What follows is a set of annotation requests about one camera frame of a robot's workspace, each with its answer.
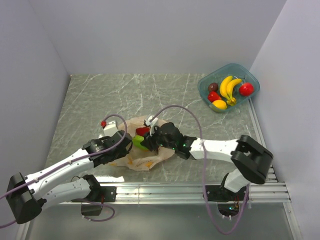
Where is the yellow toy lemon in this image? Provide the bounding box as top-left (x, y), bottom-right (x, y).
top-left (212, 99), bottom-right (228, 110)

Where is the blue transparent plastic container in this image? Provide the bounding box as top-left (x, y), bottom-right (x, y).
top-left (197, 63), bottom-right (260, 113)

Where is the red toy pepper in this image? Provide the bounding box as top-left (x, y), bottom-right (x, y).
top-left (135, 126), bottom-right (150, 137)

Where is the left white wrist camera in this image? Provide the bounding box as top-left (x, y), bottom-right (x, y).
top-left (100, 120), bottom-right (118, 137)

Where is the red toy apple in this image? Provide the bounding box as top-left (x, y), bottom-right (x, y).
top-left (238, 82), bottom-right (255, 97)

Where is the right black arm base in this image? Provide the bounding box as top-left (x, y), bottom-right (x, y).
top-left (205, 185), bottom-right (247, 219)

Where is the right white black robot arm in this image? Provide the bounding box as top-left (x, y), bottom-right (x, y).
top-left (141, 116), bottom-right (274, 200)

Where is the yellow toy banana bunch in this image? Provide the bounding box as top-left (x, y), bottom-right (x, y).
top-left (219, 76), bottom-right (242, 106)

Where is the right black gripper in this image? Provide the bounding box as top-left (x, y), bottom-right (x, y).
top-left (141, 124), bottom-right (177, 152)

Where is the aluminium mounting rail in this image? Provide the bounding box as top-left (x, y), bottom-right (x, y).
top-left (14, 99), bottom-right (303, 240)

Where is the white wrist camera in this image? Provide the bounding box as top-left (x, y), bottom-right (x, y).
top-left (100, 120), bottom-right (118, 137)
top-left (144, 115), bottom-right (159, 127)

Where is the brown toy mangosteen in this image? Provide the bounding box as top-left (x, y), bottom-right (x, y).
top-left (207, 82), bottom-right (219, 92)

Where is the red toy strawberry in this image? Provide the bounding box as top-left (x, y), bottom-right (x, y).
top-left (207, 91), bottom-right (222, 103)

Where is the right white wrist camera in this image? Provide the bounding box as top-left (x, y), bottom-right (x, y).
top-left (144, 115), bottom-right (159, 127)

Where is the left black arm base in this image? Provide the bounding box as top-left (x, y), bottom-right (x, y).
top-left (71, 186), bottom-right (117, 222)

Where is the translucent printed plastic bag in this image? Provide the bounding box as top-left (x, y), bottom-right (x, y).
top-left (107, 116), bottom-right (175, 171)

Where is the green toy pepper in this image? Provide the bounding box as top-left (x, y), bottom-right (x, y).
top-left (132, 135), bottom-right (149, 151)

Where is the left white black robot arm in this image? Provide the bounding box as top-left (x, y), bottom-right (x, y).
top-left (5, 130), bottom-right (133, 224)

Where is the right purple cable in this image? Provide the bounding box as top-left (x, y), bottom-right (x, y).
top-left (152, 104), bottom-right (251, 235)

